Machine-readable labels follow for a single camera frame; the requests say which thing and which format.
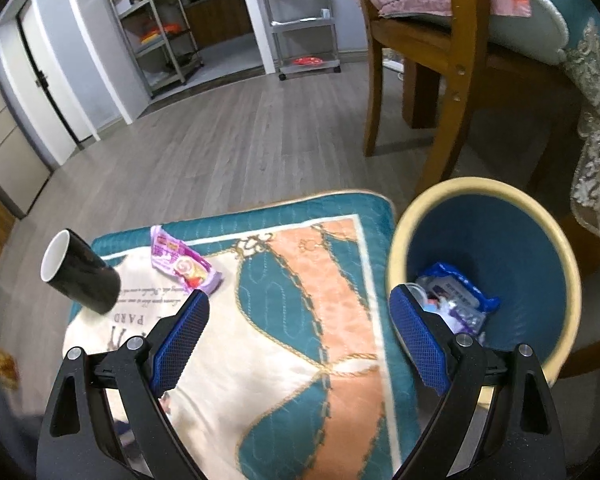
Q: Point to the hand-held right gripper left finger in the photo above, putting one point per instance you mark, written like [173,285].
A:
[180,340]

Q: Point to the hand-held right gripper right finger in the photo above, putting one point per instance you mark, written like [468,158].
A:
[420,340]

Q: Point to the silver foil wrapper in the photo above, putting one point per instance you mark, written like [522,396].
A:
[462,317]

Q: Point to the blue wet wipes packet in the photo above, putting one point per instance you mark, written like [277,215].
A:
[460,290]

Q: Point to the purple snack packet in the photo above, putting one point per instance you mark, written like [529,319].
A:
[180,262]

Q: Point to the black mug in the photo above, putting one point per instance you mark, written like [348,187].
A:
[85,280]

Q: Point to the blue bin with yellow rim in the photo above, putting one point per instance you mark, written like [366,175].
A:
[505,250]

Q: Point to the teal and cream printed mat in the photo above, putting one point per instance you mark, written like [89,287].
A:
[280,310]

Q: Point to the beige cabinet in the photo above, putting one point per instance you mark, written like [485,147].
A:
[5,150]

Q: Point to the white power strip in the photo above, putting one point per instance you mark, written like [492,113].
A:
[394,67]

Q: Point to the wooden chair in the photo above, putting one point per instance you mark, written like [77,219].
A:
[460,60]

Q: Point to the white door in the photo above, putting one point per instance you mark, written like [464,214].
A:
[50,75]

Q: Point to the red item on trolley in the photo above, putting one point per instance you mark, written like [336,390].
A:
[307,61]

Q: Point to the orange items on rack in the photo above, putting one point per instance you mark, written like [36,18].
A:
[162,32]

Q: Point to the light teal cushion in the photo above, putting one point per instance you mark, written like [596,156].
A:
[530,30]

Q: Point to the metal shelf rack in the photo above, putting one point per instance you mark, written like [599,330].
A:
[175,5]

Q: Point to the white trolley cart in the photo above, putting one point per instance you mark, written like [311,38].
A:
[302,22]

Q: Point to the teal lace tablecloth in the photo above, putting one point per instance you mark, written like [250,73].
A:
[595,10]

